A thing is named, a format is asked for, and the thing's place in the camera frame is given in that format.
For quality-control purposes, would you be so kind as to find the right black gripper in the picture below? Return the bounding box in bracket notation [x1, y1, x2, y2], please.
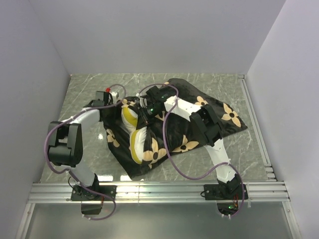
[137, 105, 163, 133]

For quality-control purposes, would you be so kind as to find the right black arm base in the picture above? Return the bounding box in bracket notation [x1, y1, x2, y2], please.
[200, 184, 249, 218]

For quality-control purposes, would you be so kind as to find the white pillow with yellow piping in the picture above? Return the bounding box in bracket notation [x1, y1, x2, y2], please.
[121, 107, 147, 165]

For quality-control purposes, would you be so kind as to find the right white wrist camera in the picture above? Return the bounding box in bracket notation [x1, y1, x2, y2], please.
[136, 94, 150, 108]

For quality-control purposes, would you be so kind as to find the aluminium mounting rail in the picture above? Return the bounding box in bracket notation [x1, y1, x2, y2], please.
[27, 181, 290, 204]

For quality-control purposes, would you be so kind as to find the black pillowcase with tan flowers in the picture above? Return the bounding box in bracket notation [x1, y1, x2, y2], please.
[103, 78, 248, 179]

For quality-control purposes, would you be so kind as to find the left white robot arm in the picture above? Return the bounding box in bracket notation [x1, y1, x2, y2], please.
[44, 88, 120, 200]

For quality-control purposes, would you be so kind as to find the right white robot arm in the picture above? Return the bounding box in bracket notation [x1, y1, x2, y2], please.
[136, 83, 244, 199]

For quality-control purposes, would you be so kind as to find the side aluminium rail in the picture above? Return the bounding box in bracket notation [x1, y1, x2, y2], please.
[238, 75, 278, 182]

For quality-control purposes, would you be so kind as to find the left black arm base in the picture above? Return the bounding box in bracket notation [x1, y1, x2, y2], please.
[70, 185, 117, 216]

